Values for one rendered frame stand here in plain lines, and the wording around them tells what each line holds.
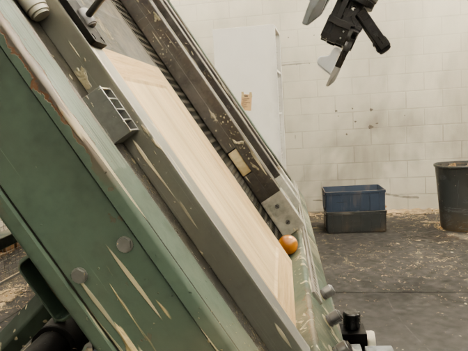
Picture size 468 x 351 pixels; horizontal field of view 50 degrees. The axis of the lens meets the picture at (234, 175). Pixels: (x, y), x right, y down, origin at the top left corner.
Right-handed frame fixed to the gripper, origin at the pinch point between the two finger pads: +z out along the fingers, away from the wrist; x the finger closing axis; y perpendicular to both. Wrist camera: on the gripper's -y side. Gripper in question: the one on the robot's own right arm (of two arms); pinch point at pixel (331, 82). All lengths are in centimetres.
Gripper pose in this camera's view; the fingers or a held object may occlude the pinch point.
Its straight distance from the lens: 128.0
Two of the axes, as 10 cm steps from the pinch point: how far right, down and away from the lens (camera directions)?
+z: -4.0, 9.0, 1.9
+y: -9.0, -4.2, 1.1
